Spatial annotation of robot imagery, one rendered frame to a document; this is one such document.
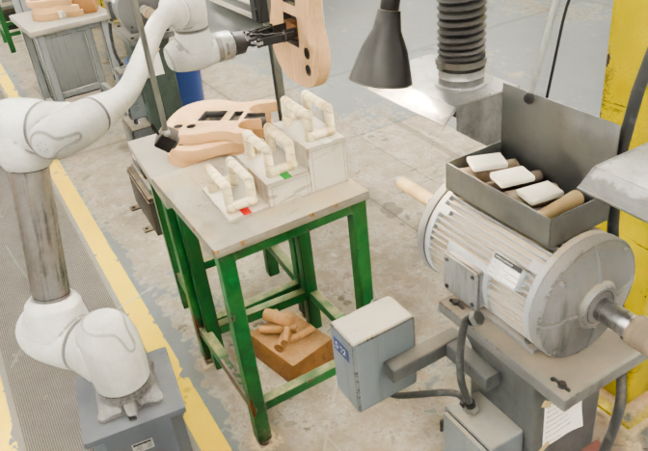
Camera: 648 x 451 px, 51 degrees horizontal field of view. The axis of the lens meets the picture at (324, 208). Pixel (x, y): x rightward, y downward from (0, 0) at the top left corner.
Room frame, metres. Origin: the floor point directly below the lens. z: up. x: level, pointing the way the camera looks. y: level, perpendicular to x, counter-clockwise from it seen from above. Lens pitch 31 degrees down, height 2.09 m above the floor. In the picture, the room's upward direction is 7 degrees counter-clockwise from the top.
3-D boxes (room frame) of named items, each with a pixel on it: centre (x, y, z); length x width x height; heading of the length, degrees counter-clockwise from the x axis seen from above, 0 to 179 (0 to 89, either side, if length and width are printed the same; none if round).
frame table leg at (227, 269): (1.79, 0.33, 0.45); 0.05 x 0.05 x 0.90; 27
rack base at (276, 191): (2.12, 0.16, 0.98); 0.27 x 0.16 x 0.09; 26
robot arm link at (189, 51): (2.04, 0.35, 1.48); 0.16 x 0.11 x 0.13; 115
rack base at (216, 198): (2.05, 0.30, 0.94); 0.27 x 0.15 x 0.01; 26
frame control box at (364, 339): (1.08, -0.13, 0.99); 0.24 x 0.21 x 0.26; 27
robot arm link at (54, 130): (1.55, 0.61, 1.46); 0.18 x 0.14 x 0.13; 152
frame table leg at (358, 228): (2.02, -0.11, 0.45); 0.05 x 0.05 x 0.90; 27
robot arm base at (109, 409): (1.41, 0.61, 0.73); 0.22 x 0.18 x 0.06; 20
